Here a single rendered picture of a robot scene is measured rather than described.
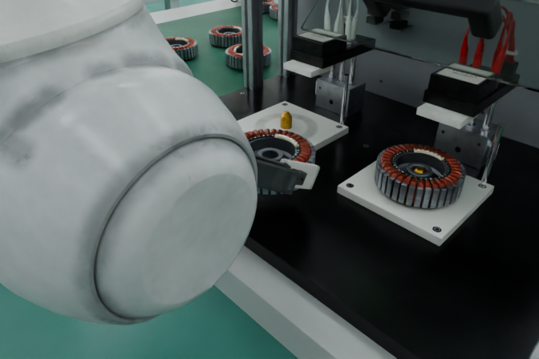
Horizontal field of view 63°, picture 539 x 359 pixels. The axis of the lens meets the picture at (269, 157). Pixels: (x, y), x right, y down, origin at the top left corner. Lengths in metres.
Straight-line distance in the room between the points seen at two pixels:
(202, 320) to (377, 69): 0.92
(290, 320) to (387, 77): 0.56
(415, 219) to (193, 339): 0.97
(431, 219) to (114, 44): 0.47
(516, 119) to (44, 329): 1.36
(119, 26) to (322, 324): 0.38
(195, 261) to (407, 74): 0.75
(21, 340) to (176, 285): 1.42
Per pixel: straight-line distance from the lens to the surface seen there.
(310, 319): 0.48
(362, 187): 0.61
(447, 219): 0.58
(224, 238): 0.17
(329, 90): 0.82
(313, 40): 0.72
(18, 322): 1.62
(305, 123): 0.76
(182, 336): 1.42
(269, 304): 0.50
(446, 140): 0.72
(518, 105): 0.81
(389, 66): 0.89
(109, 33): 0.17
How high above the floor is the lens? 1.13
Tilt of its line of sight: 31 degrees down
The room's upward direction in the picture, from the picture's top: straight up
